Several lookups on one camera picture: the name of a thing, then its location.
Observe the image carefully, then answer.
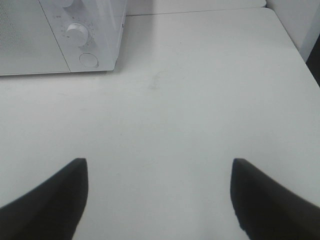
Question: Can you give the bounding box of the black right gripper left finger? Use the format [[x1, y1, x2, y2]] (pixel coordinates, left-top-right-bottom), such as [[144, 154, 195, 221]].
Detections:
[[0, 158, 89, 240]]

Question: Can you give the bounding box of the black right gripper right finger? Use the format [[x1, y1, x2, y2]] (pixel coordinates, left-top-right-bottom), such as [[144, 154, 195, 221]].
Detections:
[[230, 158, 320, 240]]

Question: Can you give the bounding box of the round white door-release button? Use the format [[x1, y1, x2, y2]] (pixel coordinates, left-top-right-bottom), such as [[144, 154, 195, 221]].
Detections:
[[79, 53, 99, 68]]

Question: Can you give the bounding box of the white microwave door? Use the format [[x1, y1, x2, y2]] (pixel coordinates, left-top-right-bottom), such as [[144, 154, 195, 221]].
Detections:
[[0, 0, 69, 76]]

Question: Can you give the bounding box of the white timer knob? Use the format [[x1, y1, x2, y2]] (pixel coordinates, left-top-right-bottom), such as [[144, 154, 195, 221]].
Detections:
[[65, 23, 90, 47]]

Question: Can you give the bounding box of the white microwave oven body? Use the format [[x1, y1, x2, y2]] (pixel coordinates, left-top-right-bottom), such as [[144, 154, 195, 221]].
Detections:
[[0, 0, 127, 76]]

